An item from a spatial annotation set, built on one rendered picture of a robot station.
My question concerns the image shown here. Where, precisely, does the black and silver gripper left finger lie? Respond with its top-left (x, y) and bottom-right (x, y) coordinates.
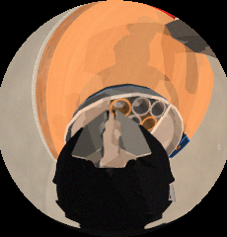
top-left (52, 110), bottom-right (110, 184)

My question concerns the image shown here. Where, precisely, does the grey metal sleeve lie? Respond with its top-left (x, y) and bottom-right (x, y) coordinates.
top-left (147, 98), bottom-right (166, 118)
top-left (128, 111), bottom-right (142, 124)
top-left (128, 96), bottom-right (151, 116)

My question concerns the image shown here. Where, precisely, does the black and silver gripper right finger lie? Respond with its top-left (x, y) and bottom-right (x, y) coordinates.
top-left (113, 110), bottom-right (175, 184)

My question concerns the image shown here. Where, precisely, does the grey round turntable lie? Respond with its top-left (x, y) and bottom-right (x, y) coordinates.
top-left (64, 84), bottom-right (184, 168)

